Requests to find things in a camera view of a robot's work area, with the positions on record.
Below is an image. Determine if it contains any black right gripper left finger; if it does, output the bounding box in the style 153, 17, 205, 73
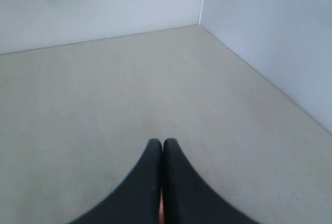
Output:
72, 139, 162, 224

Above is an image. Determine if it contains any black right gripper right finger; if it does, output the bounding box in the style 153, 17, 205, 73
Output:
162, 138, 256, 223

